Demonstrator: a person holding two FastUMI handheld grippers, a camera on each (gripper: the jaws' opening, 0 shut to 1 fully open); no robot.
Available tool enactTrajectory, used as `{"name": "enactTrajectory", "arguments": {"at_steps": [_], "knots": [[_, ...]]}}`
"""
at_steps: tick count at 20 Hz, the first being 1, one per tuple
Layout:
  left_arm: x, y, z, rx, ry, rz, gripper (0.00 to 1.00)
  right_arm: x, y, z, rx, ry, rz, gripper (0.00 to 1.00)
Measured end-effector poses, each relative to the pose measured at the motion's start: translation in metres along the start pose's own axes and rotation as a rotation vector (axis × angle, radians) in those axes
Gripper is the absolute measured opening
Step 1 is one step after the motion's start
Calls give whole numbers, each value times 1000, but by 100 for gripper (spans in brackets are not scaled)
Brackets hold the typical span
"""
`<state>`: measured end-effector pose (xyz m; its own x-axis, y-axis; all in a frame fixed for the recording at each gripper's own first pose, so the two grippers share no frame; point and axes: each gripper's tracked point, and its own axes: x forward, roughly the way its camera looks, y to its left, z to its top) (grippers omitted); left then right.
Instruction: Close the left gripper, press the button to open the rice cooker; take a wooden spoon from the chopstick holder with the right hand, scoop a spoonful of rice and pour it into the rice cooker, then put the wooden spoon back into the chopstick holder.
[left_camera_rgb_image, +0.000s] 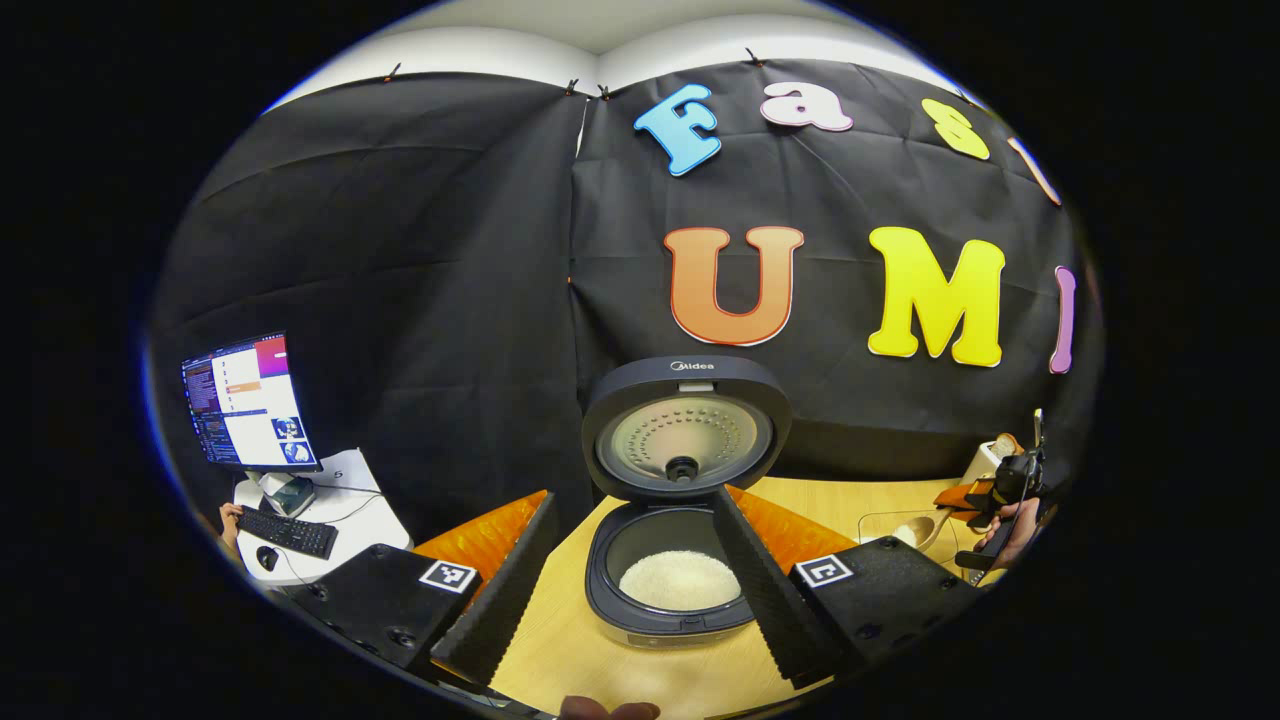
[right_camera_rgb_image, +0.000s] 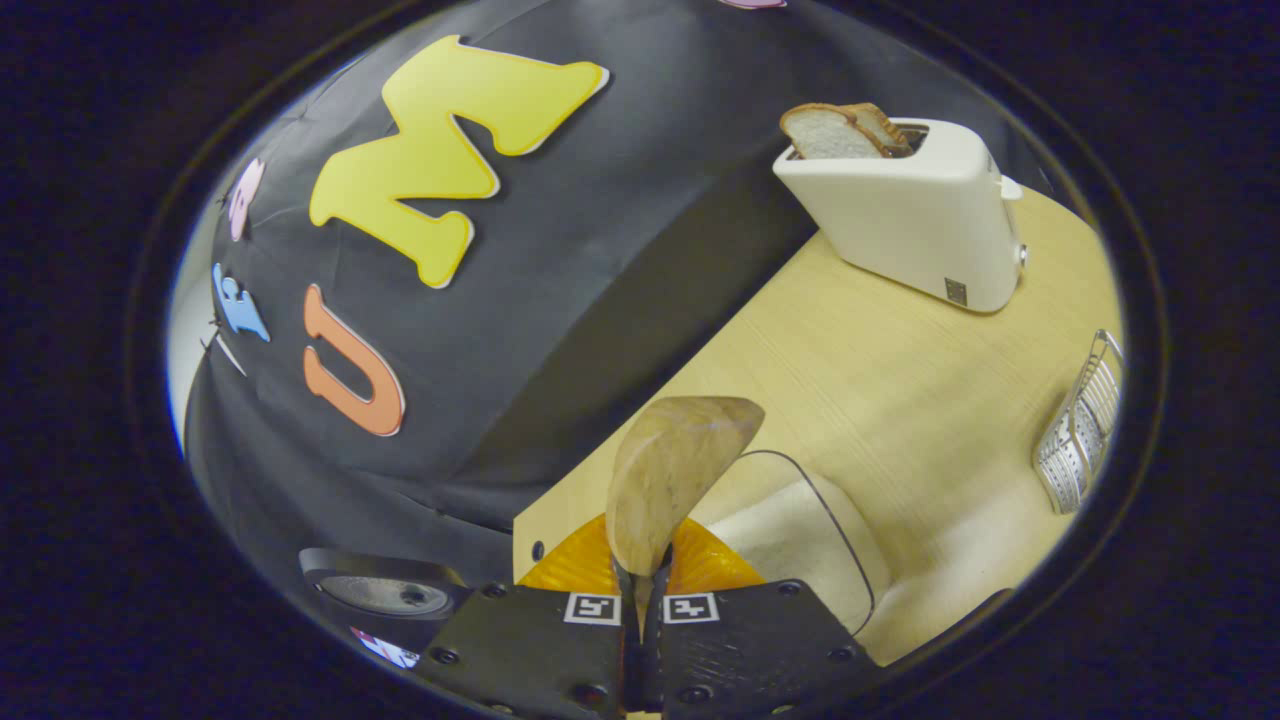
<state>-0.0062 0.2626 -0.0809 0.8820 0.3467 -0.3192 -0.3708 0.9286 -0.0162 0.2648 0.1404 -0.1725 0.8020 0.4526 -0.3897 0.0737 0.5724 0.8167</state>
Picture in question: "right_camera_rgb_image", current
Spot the black backdrop cloth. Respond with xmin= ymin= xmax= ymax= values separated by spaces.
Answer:
xmin=185 ymin=0 xmax=1051 ymax=641

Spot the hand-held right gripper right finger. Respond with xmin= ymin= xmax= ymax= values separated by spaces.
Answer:
xmin=645 ymin=518 xmax=881 ymax=719

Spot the white bread slice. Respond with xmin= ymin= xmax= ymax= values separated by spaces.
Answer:
xmin=780 ymin=103 xmax=886 ymax=161

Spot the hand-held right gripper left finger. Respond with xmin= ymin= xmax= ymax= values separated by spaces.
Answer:
xmin=415 ymin=515 xmax=641 ymax=716

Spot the white toaster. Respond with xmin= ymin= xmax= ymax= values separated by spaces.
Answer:
xmin=772 ymin=118 xmax=1026 ymax=314

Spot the wooden spoon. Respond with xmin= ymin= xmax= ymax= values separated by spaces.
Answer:
xmin=606 ymin=396 xmax=766 ymax=641

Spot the dark grey rice cooker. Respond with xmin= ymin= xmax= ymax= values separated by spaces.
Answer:
xmin=298 ymin=548 xmax=471 ymax=651

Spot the brown bread slice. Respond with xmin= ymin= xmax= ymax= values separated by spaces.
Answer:
xmin=840 ymin=102 xmax=913 ymax=158

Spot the clear box of white rice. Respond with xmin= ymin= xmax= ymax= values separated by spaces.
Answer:
xmin=690 ymin=450 xmax=1066 ymax=669

